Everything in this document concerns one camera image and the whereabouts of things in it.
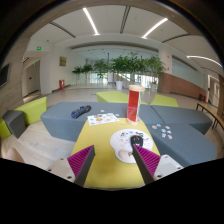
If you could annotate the brown wall plaque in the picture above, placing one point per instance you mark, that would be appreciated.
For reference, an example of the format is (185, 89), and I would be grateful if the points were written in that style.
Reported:
(63, 61)

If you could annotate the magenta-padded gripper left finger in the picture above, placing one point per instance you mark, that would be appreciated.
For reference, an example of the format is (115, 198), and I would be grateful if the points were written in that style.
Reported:
(80, 161)

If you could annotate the row of potted plants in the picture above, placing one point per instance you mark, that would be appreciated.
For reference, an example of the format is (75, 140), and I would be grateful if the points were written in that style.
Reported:
(121, 65)

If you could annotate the white sticker sheet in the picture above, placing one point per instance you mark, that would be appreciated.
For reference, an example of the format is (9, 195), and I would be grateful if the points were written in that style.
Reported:
(103, 119)

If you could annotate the dark grey ottoman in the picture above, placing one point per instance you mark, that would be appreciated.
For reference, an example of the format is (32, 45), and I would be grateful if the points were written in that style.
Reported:
(14, 122)

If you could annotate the black computer mouse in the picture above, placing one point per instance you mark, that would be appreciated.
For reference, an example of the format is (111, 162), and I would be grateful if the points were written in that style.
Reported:
(136, 140)

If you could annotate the person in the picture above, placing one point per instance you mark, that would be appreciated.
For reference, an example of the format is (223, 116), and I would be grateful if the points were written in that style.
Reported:
(13, 156)

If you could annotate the green exit sign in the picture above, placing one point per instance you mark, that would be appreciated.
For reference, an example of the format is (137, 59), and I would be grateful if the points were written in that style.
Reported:
(39, 48)

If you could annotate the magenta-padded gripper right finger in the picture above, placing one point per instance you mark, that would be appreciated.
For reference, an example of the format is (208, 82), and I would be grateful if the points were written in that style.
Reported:
(148, 160)

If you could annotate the scattered small stickers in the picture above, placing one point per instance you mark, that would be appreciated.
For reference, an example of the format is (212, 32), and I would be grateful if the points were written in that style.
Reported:
(163, 131)

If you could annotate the red panel stand wooden ends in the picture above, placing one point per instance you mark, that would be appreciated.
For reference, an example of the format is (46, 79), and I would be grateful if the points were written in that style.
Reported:
(134, 105)

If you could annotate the brown wooden counter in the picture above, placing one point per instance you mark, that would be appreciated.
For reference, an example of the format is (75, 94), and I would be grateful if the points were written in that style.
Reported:
(183, 86)

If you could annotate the dark blue folded umbrella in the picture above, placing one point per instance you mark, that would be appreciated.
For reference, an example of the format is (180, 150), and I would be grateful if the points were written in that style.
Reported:
(80, 112)

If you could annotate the ceiling strip lights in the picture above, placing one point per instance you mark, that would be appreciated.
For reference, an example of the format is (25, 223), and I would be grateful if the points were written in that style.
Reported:
(90, 20)

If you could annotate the black wall screen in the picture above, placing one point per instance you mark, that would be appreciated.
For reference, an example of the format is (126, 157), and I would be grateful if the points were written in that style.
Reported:
(4, 76)

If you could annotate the red fire extinguisher cabinet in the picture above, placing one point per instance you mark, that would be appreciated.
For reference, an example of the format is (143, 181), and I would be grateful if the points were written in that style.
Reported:
(61, 84)

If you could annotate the lime green upholstered bench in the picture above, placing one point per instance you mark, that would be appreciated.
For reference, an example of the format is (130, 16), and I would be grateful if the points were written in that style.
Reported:
(33, 111)
(111, 96)
(164, 100)

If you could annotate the long grey upholstered bench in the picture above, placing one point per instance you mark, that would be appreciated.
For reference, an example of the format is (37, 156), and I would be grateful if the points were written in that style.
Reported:
(56, 118)

